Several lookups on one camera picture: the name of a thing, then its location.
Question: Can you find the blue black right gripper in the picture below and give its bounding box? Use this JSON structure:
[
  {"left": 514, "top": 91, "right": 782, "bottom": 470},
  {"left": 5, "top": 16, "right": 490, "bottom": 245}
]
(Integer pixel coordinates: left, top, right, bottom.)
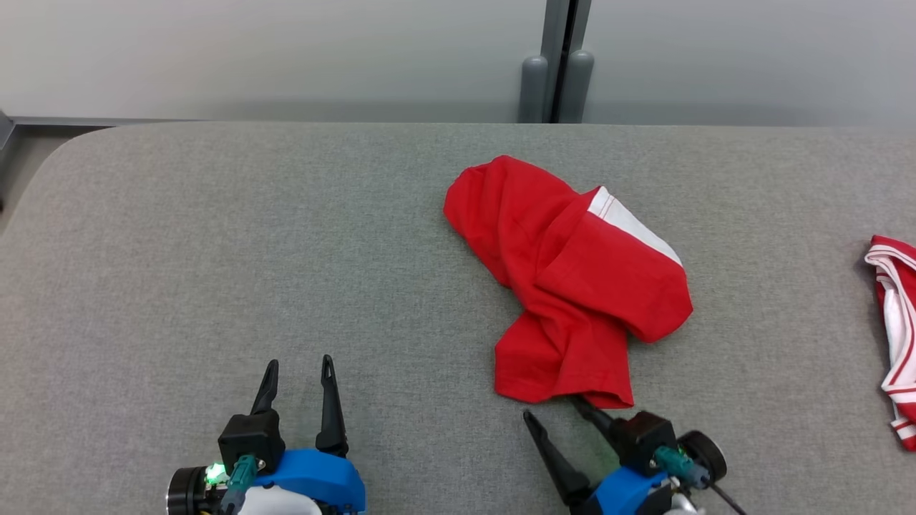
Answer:
[{"left": 522, "top": 396, "right": 677, "bottom": 515}]

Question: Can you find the grey partition base rail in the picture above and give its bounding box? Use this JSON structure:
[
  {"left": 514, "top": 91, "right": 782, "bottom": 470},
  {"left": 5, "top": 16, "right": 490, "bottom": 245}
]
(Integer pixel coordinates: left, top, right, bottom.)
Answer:
[{"left": 0, "top": 111, "right": 208, "bottom": 144}]

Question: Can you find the red jersey with navy lettering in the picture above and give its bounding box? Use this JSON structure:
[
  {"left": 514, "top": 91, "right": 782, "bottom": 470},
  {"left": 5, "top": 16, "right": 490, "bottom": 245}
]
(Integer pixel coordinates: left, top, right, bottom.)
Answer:
[{"left": 864, "top": 235, "right": 916, "bottom": 453}]

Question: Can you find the teal left camera connector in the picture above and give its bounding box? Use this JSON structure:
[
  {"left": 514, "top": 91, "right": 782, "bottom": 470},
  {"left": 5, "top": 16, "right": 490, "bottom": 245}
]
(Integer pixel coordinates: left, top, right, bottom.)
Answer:
[{"left": 219, "top": 453, "right": 260, "bottom": 514}]

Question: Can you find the grey cylindrical partition foot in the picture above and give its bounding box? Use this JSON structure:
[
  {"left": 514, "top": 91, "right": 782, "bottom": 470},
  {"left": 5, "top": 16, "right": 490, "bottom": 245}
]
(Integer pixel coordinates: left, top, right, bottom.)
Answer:
[
  {"left": 565, "top": 50, "right": 595, "bottom": 124},
  {"left": 519, "top": 56, "right": 549, "bottom": 124}
]

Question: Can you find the red garment with white panel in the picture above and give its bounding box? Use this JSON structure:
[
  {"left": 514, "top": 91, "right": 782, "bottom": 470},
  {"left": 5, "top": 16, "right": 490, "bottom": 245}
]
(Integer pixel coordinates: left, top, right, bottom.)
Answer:
[{"left": 443, "top": 155, "right": 693, "bottom": 410}]

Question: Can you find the teal camera connector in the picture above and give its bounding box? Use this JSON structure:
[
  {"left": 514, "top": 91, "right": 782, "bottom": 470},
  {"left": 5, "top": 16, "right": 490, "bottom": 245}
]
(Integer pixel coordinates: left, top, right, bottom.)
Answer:
[
  {"left": 219, "top": 453, "right": 260, "bottom": 514},
  {"left": 652, "top": 445, "right": 711, "bottom": 490}
]

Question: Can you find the teal right camera connector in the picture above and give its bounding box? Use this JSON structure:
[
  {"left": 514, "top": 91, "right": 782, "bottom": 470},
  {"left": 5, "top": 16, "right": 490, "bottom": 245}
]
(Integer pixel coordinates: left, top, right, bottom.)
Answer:
[{"left": 652, "top": 445, "right": 711, "bottom": 490}]

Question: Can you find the black right camera cable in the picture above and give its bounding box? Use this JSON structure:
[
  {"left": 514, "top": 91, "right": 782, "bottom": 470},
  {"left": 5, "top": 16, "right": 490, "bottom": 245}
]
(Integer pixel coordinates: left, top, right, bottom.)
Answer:
[{"left": 705, "top": 481, "right": 749, "bottom": 515}]

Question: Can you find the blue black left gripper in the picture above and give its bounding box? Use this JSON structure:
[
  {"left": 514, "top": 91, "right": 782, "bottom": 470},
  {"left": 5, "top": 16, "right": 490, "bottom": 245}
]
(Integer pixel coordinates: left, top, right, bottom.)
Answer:
[{"left": 250, "top": 355, "right": 367, "bottom": 515}]

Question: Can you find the grey partition post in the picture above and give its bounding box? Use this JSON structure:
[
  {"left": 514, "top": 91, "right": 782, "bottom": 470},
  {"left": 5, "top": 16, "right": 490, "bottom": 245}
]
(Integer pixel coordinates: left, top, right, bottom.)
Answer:
[{"left": 540, "top": 0, "right": 593, "bottom": 124}]

